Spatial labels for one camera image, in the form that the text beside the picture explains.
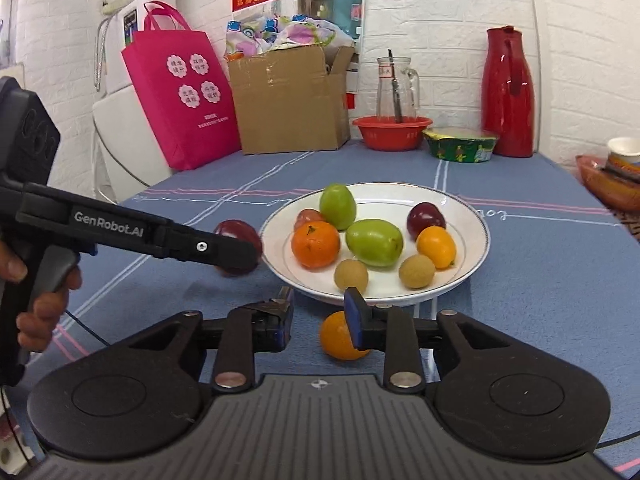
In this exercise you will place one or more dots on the large green jujube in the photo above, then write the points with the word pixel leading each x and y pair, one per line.
pixel 374 242

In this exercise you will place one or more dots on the orange mandarin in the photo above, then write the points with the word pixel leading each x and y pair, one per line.
pixel 316 246

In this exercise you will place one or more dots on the small oval orange kumquat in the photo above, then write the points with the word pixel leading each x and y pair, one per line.
pixel 436 247

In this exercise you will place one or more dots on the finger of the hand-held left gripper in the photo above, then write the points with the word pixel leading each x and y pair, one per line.
pixel 220 255

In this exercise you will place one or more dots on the black patterned cloth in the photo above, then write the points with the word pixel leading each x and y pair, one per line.
pixel 630 220

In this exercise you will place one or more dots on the white paper cup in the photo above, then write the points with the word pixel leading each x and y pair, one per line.
pixel 625 150

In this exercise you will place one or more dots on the white plate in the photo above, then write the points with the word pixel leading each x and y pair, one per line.
pixel 382 200

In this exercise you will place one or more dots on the blue striped tablecloth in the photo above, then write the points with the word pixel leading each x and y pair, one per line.
pixel 525 270

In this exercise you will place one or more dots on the red thermos jug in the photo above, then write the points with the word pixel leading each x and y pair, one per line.
pixel 505 110

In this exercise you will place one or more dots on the metal utensil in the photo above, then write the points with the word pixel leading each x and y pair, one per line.
pixel 395 90

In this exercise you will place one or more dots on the dark purple plum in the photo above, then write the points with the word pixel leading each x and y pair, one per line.
pixel 425 219
pixel 235 230

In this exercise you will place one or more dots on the white wall conduit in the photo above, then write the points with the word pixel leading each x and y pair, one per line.
pixel 539 60

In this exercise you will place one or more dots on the yellow orange citrus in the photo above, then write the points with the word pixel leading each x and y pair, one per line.
pixel 335 335

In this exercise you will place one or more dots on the white appliance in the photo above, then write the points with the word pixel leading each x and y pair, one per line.
pixel 125 150

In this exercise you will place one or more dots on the glass pitcher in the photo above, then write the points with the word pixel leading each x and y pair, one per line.
pixel 409 95

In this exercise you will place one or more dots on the red tomato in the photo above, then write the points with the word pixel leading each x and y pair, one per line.
pixel 306 219

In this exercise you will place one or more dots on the small green jujube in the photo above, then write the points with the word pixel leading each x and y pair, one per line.
pixel 338 207

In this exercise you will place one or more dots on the person's left hand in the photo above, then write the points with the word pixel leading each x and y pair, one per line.
pixel 42 317

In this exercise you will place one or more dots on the white wall water purifier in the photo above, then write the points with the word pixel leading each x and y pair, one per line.
pixel 117 50

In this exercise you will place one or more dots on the floral cloth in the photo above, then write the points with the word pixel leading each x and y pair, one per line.
pixel 300 35

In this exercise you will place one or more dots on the red plastic basket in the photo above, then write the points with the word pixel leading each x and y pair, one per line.
pixel 390 137

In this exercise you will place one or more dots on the patterned packet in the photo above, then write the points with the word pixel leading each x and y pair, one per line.
pixel 622 171

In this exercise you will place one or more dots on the pink tote bag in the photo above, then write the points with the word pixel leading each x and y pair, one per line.
pixel 185 120

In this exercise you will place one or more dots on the tan longan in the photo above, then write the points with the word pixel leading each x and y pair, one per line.
pixel 351 275
pixel 417 271

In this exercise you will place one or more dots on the cardboard box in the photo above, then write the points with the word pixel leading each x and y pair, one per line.
pixel 285 110

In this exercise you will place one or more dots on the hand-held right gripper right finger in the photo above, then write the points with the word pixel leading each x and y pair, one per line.
pixel 356 320

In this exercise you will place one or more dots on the green printed bowl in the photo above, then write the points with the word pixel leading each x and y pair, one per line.
pixel 460 150

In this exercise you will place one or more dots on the orange glass bowl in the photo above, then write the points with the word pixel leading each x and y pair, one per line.
pixel 600 185

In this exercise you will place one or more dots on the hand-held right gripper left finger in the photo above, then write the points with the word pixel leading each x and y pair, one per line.
pixel 280 330

